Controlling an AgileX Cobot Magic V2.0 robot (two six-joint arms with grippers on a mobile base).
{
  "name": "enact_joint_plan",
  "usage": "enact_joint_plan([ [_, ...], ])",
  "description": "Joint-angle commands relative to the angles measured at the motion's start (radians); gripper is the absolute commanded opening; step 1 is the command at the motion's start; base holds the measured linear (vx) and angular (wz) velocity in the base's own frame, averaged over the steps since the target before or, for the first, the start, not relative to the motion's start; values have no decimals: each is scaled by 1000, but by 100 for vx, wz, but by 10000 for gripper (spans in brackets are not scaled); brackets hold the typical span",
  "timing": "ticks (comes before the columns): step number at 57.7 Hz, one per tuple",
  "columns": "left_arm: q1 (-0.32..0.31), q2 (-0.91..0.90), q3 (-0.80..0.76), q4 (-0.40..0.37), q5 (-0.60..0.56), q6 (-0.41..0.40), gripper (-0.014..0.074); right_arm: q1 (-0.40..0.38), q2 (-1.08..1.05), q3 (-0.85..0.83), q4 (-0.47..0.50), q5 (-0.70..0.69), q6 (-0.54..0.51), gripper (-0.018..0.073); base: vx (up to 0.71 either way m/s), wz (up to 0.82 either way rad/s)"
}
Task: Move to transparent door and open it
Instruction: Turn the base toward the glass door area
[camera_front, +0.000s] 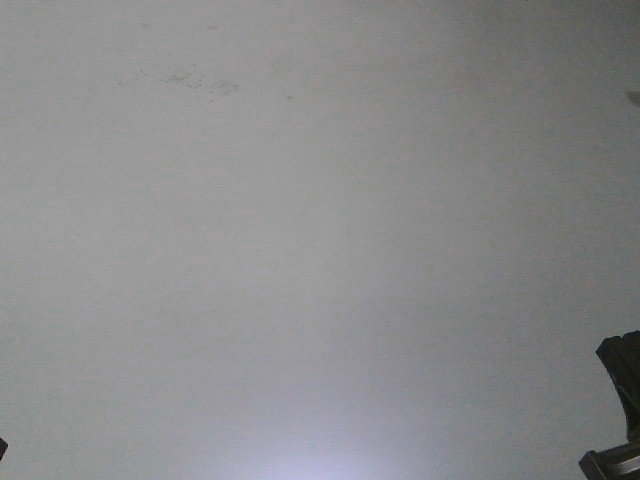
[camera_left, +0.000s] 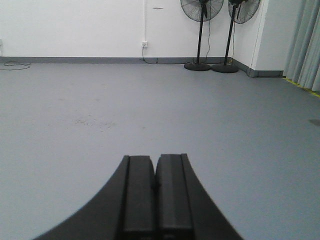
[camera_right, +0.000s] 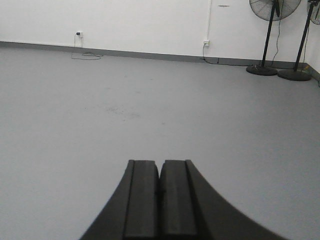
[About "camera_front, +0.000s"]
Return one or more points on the black robot part at edge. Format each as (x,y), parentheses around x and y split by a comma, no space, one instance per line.
(620,357)

